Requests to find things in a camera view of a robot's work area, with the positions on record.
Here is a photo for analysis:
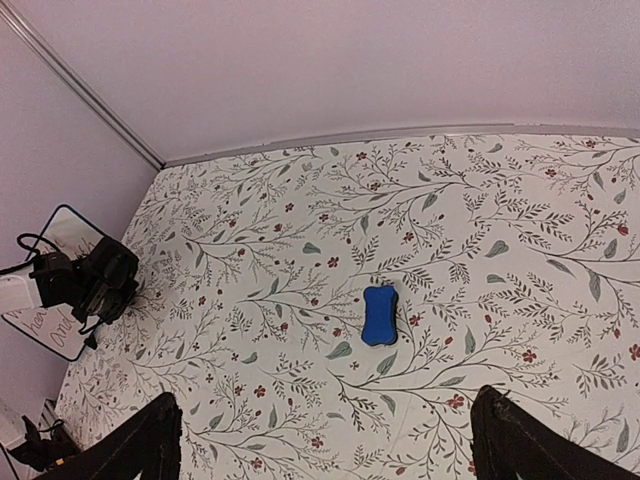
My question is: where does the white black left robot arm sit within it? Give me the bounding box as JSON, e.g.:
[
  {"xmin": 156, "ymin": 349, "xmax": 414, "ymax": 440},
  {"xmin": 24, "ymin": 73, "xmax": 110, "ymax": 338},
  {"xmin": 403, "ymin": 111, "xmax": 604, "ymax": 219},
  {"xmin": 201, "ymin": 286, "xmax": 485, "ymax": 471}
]
[{"xmin": 1, "ymin": 233, "xmax": 139, "ymax": 324}]

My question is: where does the floral patterned tablecloth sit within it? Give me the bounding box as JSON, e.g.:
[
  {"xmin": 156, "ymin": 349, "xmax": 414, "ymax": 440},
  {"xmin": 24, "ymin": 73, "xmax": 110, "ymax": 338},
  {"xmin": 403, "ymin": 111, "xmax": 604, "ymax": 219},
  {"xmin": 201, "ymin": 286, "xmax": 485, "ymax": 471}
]
[{"xmin": 56, "ymin": 135, "xmax": 639, "ymax": 479}]

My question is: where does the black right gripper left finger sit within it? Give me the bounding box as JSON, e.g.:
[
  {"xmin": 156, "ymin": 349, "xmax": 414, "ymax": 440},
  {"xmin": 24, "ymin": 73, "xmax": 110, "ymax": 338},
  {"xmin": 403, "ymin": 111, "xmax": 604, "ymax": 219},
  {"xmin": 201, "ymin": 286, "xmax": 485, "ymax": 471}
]
[{"xmin": 39, "ymin": 392, "xmax": 182, "ymax": 480}]

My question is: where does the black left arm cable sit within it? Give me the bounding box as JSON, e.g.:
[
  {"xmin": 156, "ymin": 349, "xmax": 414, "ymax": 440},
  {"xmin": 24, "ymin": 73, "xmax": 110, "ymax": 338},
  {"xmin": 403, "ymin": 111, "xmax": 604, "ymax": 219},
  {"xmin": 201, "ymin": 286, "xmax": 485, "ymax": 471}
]
[{"xmin": 16, "ymin": 232, "xmax": 64, "ymax": 261}]

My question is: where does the left aluminium frame post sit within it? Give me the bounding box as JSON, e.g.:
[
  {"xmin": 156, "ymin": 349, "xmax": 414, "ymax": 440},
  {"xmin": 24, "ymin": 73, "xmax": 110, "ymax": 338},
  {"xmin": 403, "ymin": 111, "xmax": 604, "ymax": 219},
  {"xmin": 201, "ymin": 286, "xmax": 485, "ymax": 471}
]
[{"xmin": 1, "ymin": 1, "xmax": 167, "ymax": 172}]

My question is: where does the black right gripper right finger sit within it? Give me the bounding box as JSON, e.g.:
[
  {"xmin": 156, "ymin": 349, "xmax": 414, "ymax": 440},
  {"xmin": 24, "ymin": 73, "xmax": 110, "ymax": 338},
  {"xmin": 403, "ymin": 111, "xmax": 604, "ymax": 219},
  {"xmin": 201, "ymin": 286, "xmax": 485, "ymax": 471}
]
[{"xmin": 471, "ymin": 385, "xmax": 638, "ymax": 480}]

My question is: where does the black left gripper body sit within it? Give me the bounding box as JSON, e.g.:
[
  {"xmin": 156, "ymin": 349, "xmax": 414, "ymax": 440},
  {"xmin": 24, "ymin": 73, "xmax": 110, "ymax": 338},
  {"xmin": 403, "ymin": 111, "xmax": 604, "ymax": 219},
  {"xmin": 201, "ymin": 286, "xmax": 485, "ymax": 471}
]
[{"xmin": 30, "ymin": 237, "xmax": 139, "ymax": 324}]

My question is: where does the small blue-framed whiteboard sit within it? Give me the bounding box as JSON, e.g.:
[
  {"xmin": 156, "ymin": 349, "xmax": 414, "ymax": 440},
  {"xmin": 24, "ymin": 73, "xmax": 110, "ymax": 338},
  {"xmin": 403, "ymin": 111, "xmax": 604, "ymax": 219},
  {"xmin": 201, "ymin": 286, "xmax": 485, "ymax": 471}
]
[{"xmin": 1, "ymin": 205, "xmax": 104, "ymax": 362}]

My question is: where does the blue whiteboard eraser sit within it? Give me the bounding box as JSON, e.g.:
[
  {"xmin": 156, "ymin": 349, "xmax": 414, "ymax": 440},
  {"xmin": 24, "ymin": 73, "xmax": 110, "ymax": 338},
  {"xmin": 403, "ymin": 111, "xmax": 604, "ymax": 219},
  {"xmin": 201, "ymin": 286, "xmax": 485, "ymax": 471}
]
[{"xmin": 361, "ymin": 285, "xmax": 398, "ymax": 347}]

